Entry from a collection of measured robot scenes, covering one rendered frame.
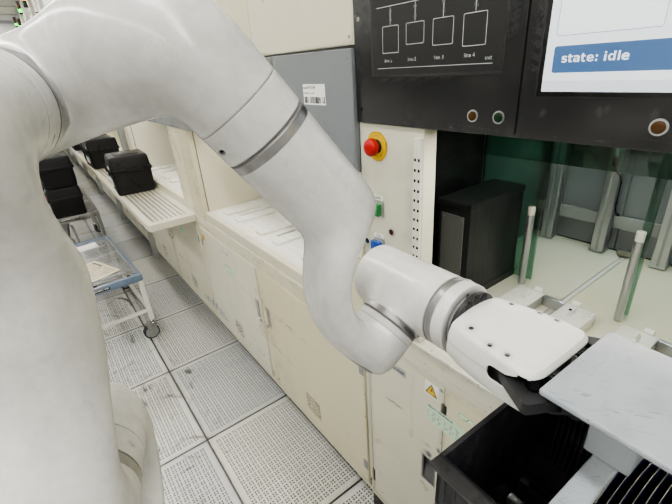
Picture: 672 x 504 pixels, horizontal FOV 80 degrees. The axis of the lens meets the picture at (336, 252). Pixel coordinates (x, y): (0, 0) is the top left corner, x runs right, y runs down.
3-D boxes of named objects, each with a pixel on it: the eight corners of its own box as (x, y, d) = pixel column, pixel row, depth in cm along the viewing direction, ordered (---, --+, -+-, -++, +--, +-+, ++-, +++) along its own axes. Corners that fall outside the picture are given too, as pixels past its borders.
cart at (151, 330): (60, 307, 304) (36, 249, 283) (132, 282, 332) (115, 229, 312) (84, 372, 234) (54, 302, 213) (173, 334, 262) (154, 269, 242)
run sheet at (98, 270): (59, 275, 248) (58, 273, 247) (96, 260, 265) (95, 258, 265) (85, 286, 233) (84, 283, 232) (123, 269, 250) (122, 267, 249)
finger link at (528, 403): (490, 350, 41) (551, 361, 39) (486, 406, 34) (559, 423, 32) (491, 341, 40) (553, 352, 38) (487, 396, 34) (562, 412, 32)
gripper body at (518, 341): (488, 329, 49) (584, 379, 41) (430, 364, 44) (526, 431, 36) (495, 275, 46) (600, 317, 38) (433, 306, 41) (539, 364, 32)
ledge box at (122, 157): (110, 188, 296) (99, 153, 285) (150, 181, 310) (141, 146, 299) (116, 197, 273) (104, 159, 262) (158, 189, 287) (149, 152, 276)
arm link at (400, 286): (407, 329, 43) (457, 263, 45) (336, 284, 53) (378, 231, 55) (436, 360, 48) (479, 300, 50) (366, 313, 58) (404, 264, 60)
